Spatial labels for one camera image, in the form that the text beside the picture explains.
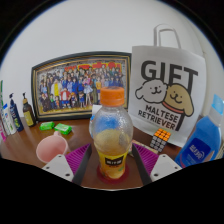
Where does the puzzle cube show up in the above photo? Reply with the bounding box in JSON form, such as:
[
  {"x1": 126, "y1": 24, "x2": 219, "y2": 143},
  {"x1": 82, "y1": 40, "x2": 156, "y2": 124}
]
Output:
[{"x1": 149, "y1": 127, "x2": 172, "y2": 154}]

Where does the blue detergent bottle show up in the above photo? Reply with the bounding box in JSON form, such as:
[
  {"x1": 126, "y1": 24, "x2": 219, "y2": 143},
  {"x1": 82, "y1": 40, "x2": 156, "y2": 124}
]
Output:
[{"x1": 174, "y1": 93, "x2": 224, "y2": 169}]

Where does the pink and yellow mug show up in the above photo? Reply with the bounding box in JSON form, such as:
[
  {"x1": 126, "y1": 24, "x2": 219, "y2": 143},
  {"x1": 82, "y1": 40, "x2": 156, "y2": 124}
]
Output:
[{"x1": 35, "y1": 130, "x2": 69, "y2": 164}]

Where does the framed group picture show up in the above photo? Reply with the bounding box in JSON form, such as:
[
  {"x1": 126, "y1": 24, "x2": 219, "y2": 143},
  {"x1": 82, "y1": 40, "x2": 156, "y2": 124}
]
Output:
[{"x1": 30, "y1": 50, "x2": 133, "y2": 122}]

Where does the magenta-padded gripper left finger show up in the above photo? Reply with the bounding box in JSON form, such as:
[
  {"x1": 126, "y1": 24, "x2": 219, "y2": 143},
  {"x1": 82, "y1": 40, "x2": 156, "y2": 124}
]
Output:
[{"x1": 42, "y1": 143, "x2": 93, "y2": 186}]

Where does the white blue-capped shampoo bottle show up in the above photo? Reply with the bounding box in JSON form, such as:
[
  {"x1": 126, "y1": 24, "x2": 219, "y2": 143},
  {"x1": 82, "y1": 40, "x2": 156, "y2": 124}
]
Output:
[{"x1": 1, "y1": 103, "x2": 17, "y2": 136}]

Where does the tall white and green box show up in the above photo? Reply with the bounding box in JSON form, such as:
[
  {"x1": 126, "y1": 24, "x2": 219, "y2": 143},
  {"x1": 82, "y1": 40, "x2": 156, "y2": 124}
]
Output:
[{"x1": 0, "y1": 79, "x2": 8, "y2": 136}]

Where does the orange-capped clear drink bottle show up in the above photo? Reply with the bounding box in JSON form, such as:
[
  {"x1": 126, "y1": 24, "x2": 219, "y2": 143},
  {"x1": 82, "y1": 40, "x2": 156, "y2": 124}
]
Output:
[{"x1": 91, "y1": 86, "x2": 134, "y2": 180}]

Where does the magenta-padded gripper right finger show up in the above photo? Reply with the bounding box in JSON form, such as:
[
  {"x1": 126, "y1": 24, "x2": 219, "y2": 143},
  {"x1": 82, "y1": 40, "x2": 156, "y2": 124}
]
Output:
[{"x1": 132, "y1": 143, "x2": 184, "y2": 186}]

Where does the white printed paper bag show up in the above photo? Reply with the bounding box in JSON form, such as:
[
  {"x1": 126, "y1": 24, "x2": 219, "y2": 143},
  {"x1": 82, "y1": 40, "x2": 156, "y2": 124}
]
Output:
[{"x1": 128, "y1": 23, "x2": 208, "y2": 148}]

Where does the dark blue pump bottle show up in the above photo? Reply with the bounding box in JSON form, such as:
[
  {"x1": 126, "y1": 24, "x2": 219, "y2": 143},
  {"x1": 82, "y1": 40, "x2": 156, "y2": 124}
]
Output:
[{"x1": 8, "y1": 92, "x2": 25, "y2": 133}]

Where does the dark amber pump bottle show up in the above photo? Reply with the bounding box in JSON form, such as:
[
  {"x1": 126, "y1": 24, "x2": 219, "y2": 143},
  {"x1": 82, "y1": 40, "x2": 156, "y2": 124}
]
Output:
[{"x1": 22, "y1": 92, "x2": 37, "y2": 128}]

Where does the small green pack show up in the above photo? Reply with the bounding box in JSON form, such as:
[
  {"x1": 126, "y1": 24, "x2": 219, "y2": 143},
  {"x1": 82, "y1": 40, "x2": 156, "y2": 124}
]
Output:
[
  {"x1": 39, "y1": 121, "x2": 56, "y2": 131},
  {"x1": 53, "y1": 122, "x2": 73, "y2": 136}
]

